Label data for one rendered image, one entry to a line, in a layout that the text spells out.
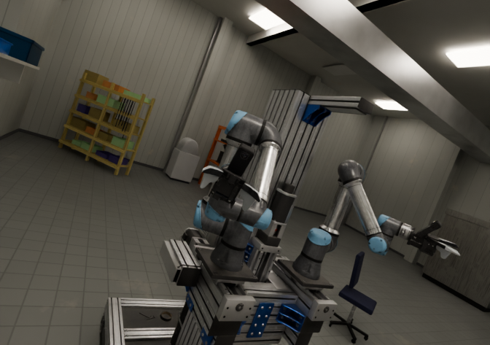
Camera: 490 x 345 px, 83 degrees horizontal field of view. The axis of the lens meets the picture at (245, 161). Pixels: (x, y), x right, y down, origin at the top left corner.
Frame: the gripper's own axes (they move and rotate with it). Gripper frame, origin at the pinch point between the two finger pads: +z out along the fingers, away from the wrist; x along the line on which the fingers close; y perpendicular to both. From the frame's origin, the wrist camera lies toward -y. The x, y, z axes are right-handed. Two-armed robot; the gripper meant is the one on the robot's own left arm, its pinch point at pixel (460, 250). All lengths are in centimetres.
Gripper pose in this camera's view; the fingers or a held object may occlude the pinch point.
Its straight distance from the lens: 162.8
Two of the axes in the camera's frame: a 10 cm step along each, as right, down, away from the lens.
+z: 7.6, 3.2, -5.6
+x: -5.8, -0.3, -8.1
